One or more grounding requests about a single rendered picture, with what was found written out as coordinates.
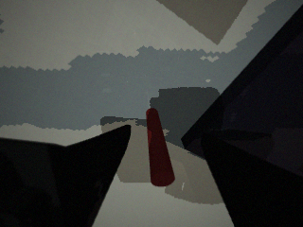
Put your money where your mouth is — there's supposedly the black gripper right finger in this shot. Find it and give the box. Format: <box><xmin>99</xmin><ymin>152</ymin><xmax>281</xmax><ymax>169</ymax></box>
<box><xmin>201</xmin><ymin>133</ymin><xmax>303</xmax><ymax>227</ymax></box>

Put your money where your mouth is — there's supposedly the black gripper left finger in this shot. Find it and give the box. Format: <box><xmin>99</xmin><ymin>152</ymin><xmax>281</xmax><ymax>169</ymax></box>
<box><xmin>0</xmin><ymin>125</ymin><xmax>131</xmax><ymax>227</ymax></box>

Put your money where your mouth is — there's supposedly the dark red peg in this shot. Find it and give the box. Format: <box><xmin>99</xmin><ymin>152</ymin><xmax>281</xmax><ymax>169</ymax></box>
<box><xmin>146</xmin><ymin>108</ymin><xmax>175</xmax><ymax>186</ymax></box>

